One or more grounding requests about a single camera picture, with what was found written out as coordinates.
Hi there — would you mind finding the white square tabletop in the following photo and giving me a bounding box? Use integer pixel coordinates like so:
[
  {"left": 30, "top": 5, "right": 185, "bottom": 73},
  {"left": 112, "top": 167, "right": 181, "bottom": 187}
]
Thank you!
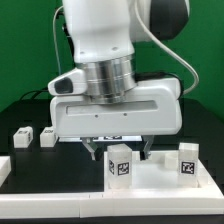
[{"left": 104, "top": 151, "right": 210, "bottom": 190}]

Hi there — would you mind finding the white wall piece left edge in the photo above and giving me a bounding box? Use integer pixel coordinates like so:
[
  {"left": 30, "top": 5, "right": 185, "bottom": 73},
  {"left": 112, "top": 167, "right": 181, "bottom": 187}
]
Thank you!
[{"left": 0, "top": 156, "right": 11, "bottom": 187}]

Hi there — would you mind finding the white L-shaped obstacle wall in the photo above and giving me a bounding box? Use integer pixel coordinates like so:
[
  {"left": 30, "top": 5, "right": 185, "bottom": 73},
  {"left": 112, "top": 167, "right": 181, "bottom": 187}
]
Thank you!
[{"left": 0, "top": 152, "right": 224, "bottom": 219}]

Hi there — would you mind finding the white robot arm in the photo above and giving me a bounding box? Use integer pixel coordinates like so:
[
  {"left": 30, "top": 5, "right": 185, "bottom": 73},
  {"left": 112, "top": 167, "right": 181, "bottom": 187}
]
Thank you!
[{"left": 48, "top": 0, "right": 191, "bottom": 159}]

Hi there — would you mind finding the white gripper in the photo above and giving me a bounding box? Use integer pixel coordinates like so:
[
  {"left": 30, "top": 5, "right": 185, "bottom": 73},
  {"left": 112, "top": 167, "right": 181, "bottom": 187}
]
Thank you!
[{"left": 48, "top": 69, "right": 182, "bottom": 161}]

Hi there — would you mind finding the white cable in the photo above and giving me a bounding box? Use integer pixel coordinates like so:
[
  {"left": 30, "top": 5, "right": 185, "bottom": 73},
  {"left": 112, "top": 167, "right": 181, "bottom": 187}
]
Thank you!
[{"left": 52, "top": 4, "right": 68, "bottom": 74}]

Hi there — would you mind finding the black cable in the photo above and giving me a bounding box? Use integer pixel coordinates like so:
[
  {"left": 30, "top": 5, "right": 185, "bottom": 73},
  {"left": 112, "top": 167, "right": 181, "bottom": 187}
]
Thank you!
[{"left": 19, "top": 87, "right": 51, "bottom": 101}]

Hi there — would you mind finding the white plate with fiducial tags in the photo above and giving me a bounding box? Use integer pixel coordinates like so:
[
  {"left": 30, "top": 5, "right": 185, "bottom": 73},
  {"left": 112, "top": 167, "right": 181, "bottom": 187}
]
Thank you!
[{"left": 59, "top": 136, "right": 142, "bottom": 142}]

